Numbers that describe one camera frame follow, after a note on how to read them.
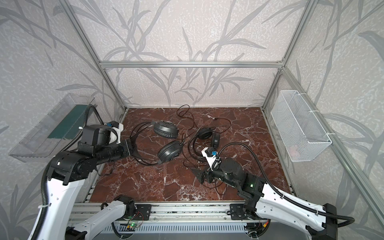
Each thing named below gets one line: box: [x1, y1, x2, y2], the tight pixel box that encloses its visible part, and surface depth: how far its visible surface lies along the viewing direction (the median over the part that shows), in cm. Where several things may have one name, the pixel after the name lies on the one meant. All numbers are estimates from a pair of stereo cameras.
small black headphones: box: [188, 127, 221, 161], surface depth 98 cm
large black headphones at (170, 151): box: [130, 120, 184, 166], surface depth 56 cm
